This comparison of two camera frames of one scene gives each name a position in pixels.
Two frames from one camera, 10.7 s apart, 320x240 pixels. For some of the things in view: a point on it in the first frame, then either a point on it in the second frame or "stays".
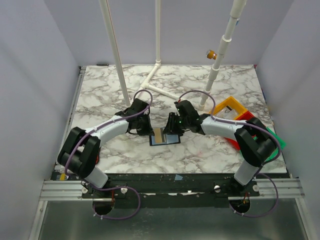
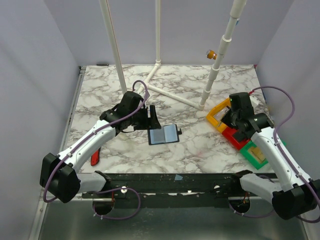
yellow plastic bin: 229,108 stays
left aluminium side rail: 72,112 stays
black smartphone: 159,138 stays
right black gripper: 173,124 to 229,118
